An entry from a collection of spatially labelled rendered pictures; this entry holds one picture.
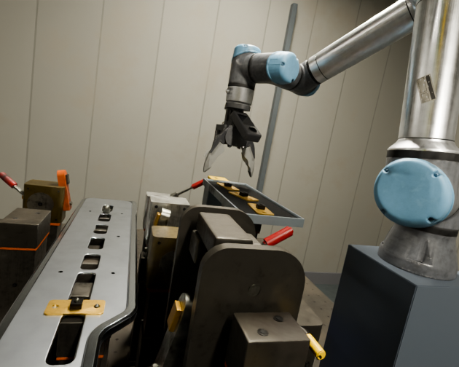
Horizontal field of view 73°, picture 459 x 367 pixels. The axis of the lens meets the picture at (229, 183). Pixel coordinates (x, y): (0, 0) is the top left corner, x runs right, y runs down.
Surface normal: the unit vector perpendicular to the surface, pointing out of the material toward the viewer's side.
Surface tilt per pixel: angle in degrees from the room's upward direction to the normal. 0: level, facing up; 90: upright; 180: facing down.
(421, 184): 98
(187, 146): 90
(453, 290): 90
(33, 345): 0
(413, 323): 90
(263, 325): 0
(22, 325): 0
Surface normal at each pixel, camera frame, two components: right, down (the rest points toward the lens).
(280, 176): 0.26, 0.20
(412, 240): -0.64, -0.31
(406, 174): -0.70, 0.13
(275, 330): 0.17, -0.97
